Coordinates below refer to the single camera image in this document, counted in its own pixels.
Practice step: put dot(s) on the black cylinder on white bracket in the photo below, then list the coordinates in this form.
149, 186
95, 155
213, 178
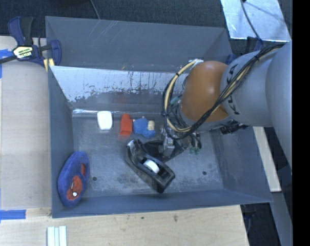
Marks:
230, 129

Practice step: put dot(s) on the white rounded block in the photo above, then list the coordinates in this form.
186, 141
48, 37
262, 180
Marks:
104, 120

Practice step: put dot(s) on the blue plush toy red face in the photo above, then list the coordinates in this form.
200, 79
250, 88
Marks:
72, 178

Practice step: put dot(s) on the blue toy figure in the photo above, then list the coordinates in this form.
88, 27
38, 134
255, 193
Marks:
143, 127

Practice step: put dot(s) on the red-orange block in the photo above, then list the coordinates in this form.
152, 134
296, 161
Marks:
125, 124

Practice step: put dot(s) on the black tape dispenser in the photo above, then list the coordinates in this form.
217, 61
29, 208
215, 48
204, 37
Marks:
154, 172

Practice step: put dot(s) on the pale wood board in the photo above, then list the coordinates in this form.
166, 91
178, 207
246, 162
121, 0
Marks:
24, 137

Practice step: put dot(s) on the grey metal bin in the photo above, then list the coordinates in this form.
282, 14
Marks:
119, 42

